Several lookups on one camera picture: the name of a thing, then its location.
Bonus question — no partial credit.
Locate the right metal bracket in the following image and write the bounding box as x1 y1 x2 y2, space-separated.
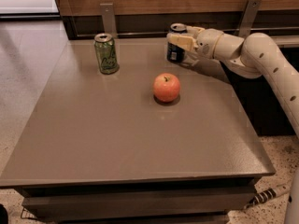
237 0 262 38

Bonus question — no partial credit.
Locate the red apple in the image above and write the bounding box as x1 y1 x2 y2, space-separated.
153 73 180 103

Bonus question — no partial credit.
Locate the metal bracket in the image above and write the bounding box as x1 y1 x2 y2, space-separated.
100 3 118 38
237 0 262 38

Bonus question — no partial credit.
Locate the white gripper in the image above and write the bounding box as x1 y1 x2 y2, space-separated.
166 26 224 60

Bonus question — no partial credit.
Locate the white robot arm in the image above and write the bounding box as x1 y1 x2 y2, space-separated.
167 26 299 136

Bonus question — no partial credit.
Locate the left metal bracket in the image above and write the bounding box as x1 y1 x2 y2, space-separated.
100 3 118 38

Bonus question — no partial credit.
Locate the green soda can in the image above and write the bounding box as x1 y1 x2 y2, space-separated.
94 33 120 75

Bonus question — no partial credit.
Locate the blue pepsi can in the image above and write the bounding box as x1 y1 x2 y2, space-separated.
167 23 187 63

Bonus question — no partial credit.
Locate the black white striped cable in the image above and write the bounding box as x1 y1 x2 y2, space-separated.
243 184 292 210

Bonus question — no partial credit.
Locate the grey cabinet drawer front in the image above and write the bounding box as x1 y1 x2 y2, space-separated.
22 186 255 222

